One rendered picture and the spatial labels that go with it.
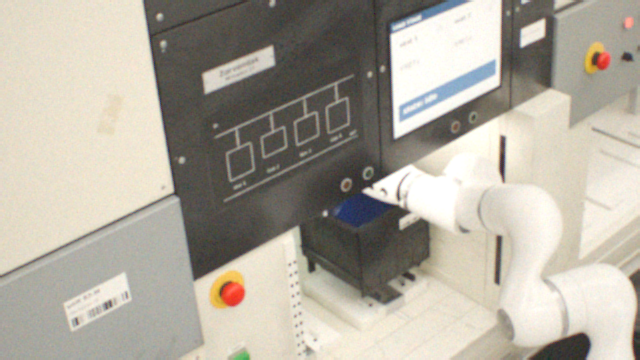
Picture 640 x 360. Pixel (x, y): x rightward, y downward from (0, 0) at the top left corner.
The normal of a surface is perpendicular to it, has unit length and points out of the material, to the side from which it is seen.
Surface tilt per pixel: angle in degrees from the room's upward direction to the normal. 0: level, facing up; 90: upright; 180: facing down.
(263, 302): 90
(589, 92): 90
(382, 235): 88
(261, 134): 90
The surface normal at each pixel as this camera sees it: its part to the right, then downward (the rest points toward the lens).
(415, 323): -0.07, -0.85
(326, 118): 0.66, 0.36
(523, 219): -0.65, -0.18
